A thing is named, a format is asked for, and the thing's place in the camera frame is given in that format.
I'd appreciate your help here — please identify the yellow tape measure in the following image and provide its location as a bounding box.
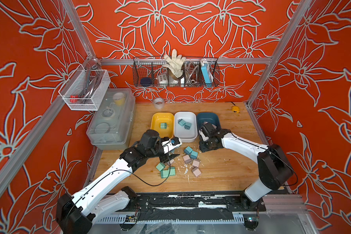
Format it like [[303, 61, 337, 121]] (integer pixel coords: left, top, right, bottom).
[[232, 106, 240, 113]]

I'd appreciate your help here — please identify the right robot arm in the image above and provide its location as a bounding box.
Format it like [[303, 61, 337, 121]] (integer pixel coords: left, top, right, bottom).
[[199, 122, 295, 202]]

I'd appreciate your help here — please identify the green plug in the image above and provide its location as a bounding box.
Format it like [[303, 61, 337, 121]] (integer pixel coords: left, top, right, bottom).
[[160, 170, 170, 178], [169, 167, 176, 176], [160, 122, 169, 129], [156, 162, 166, 172]]

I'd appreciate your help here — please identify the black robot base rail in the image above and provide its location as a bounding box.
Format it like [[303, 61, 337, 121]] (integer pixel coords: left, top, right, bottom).
[[120, 191, 266, 221]]

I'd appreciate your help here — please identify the blue plug top pile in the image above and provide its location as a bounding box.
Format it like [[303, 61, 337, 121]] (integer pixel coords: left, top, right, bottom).
[[178, 119, 186, 126]]

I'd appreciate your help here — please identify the cream rubber glove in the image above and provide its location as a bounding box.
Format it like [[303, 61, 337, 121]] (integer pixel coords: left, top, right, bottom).
[[163, 49, 186, 79]]

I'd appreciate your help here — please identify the white storage bin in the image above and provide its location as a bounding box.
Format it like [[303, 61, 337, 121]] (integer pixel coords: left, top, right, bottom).
[[174, 112, 198, 143]]

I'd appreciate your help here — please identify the light blue box in basket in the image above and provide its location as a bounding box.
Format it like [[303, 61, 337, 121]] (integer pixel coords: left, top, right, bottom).
[[200, 58, 213, 87]]

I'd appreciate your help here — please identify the clear tape roll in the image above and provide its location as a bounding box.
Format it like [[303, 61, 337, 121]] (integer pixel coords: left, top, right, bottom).
[[153, 97, 165, 110]]

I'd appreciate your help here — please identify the black wire wall basket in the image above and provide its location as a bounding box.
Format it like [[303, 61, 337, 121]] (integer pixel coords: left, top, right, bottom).
[[133, 56, 221, 88]]

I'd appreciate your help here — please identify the yellow cup in clear box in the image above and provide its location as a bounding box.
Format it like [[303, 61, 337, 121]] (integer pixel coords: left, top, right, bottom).
[[113, 92, 126, 106]]

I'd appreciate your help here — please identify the white power strip in basket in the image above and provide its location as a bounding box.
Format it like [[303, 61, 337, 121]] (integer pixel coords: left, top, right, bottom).
[[157, 72, 169, 87]]

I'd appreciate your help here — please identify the pink plug front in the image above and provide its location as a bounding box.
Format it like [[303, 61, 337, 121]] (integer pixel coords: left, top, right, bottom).
[[192, 167, 202, 177]]

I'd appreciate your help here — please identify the clear plastic lidded box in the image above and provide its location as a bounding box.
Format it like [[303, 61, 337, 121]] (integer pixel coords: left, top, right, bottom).
[[86, 88, 136, 151]]

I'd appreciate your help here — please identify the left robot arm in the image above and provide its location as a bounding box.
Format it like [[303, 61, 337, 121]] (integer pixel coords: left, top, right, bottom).
[[56, 130, 182, 234]]

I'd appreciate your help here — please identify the white wire wall basket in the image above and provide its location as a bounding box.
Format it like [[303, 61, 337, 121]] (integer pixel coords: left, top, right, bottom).
[[58, 65, 110, 111]]

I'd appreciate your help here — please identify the yellow storage bin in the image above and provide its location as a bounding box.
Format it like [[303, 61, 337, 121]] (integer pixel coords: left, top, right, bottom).
[[150, 112, 174, 138]]

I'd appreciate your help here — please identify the blue plug pile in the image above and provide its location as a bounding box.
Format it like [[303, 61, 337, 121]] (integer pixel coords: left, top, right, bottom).
[[189, 151, 198, 160], [184, 146, 193, 155], [178, 119, 186, 126]]

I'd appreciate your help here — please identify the dark teal storage bin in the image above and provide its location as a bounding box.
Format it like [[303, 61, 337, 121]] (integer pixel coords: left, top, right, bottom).
[[197, 112, 221, 133]]

